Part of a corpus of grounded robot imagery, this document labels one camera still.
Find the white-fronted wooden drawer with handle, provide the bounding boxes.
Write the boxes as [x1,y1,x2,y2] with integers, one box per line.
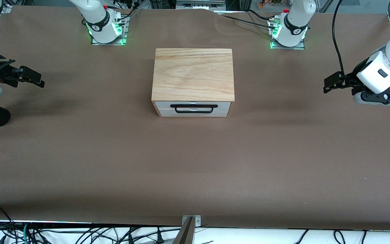
[156,101,231,109]

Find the black metal drawer handle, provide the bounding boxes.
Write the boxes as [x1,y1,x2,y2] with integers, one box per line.
[170,104,218,114]

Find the light wooden drawer cabinet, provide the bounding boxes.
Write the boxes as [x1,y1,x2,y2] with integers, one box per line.
[151,48,235,118]

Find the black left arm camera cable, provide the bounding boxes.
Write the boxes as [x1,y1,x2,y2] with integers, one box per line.
[332,0,346,77]

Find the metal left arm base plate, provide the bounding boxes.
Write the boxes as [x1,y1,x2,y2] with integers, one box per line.
[270,19,306,50]

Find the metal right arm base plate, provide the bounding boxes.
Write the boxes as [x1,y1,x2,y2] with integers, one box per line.
[91,15,128,45]

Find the aluminium frame structure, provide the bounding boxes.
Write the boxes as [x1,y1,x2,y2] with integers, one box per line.
[148,0,253,11]

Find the small metal mounting bracket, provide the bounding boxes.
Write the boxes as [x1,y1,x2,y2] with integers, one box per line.
[182,215,201,227]

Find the grey camera support bar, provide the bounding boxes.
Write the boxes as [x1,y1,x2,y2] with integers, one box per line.
[172,217,195,244]

